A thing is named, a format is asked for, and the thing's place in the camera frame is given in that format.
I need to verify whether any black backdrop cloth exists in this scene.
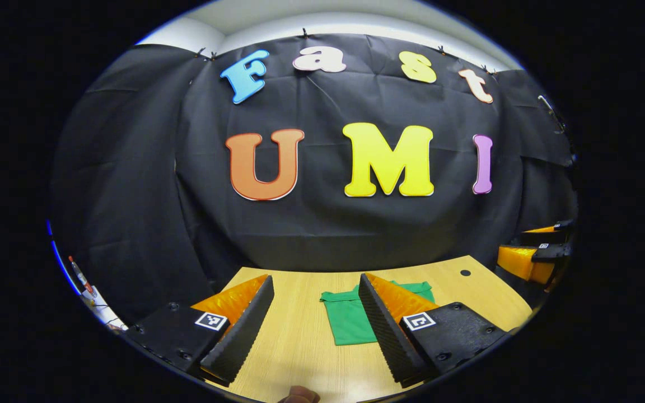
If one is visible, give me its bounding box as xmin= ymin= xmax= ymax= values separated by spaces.
xmin=51 ymin=34 xmax=578 ymax=325

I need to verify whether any white side desk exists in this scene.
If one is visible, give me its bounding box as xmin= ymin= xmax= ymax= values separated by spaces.
xmin=79 ymin=285 xmax=128 ymax=332

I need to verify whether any clear plastic water bottle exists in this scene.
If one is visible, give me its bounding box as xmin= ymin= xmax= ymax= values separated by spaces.
xmin=68 ymin=256 xmax=97 ymax=298

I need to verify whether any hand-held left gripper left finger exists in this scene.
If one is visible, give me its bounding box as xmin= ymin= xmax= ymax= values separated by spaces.
xmin=127 ymin=274 xmax=275 ymax=387

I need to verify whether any green T-shirt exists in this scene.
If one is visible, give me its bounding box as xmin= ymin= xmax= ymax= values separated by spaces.
xmin=320 ymin=280 xmax=435 ymax=346

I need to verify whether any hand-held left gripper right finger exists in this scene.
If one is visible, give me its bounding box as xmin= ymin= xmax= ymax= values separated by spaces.
xmin=359 ymin=273 xmax=511 ymax=388

